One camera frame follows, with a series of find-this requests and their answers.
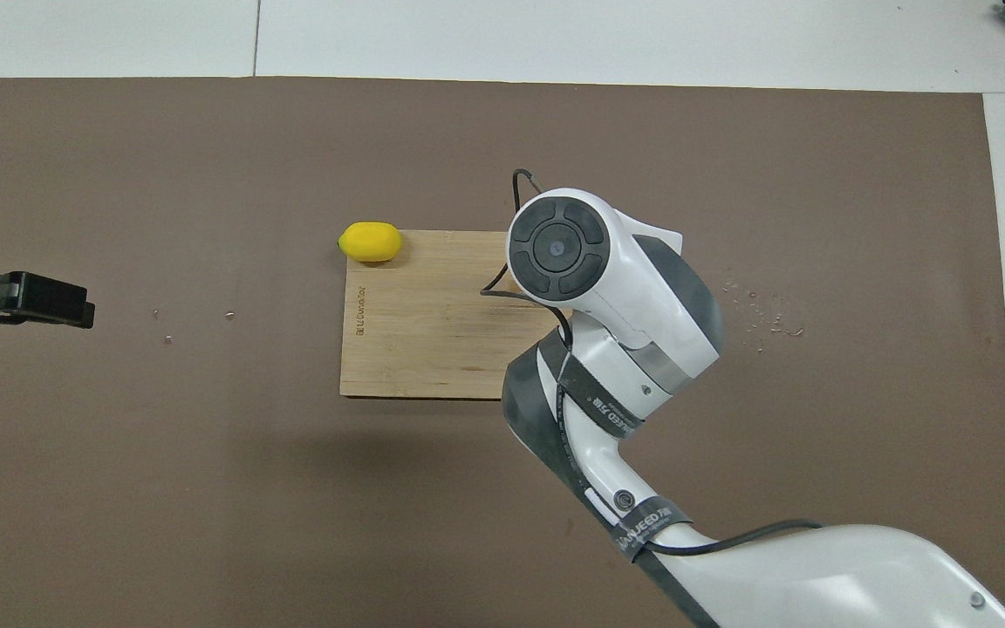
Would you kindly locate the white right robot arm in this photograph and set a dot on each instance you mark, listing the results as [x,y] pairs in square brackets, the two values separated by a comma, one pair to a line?
[633,288]

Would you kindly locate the brown table mat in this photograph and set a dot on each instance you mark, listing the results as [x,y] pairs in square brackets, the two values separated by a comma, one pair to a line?
[206,480]

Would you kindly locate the yellow lemon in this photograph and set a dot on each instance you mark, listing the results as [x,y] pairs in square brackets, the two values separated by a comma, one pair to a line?
[370,242]

